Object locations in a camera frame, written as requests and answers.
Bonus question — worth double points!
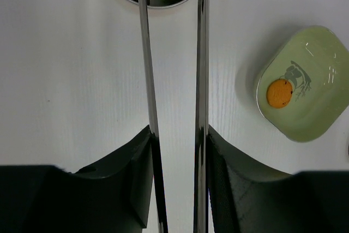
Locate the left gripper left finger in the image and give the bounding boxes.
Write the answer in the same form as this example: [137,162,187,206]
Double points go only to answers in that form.
[1,127,153,232]

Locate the orange round food piece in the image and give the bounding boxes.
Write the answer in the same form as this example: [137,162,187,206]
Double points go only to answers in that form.
[266,79,293,109]

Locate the silver metal tongs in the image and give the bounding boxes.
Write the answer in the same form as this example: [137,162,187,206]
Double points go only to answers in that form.
[139,0,209,232]

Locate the green square bowl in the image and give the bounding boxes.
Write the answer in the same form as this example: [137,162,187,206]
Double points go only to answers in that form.
[234,25,349,144]

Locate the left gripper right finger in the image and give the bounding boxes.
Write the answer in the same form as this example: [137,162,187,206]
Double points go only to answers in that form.
[207,128,348,232]

